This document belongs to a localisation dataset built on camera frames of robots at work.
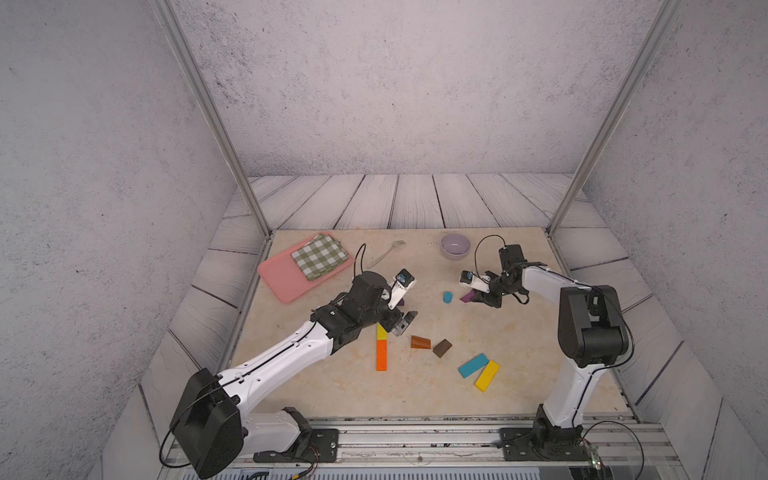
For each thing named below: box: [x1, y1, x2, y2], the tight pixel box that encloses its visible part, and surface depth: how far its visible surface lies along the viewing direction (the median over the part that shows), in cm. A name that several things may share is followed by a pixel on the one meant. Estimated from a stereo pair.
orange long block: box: [376, 340, 388, 372], surface depth 91 cm
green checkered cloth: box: [291, 233, 350, 282], surface depth 113 cm
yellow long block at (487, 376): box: [474, 360, 501, 393], surface depth 86 cm
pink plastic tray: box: [258, 231, 354, 304], surface depth 113 cm
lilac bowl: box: [440, 233, 471, 260], surface depth 113 cm
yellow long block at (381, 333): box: [376, 322, 389, 341], surface depth 71 cm
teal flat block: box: [458, 353, 489, 379], surface depth 88 cm
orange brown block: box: [411, 335, 432, 349], surface depth 93 cm
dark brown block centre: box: [432, 339, 453, 359], surface depth 91 cm
